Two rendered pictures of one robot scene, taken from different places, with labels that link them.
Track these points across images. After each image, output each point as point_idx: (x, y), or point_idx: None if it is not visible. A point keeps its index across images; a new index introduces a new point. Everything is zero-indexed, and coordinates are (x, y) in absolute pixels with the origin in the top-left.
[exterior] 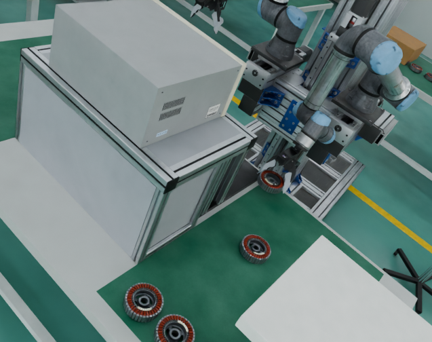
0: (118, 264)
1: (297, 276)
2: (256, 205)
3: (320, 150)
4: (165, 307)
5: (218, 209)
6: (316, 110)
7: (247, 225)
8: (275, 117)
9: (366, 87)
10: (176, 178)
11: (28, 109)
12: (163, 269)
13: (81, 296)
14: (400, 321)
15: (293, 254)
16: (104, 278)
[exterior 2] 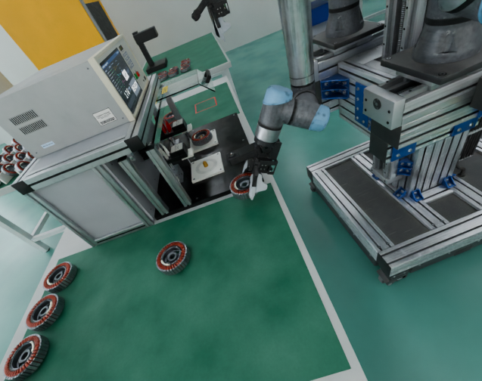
0: (84, 244)
1: None
2: (227, 211)
3: (379, 143)
4: (72, 286)
5: (188, 211)
6: (302, 85)
7: (198, 231)
8: (350, 110)
9: (431, 13)
10: (19, 181)
11: None
12: (100, 255)
13: (51, 260)
14: None
15: (216, 275)
16: (69, 252)
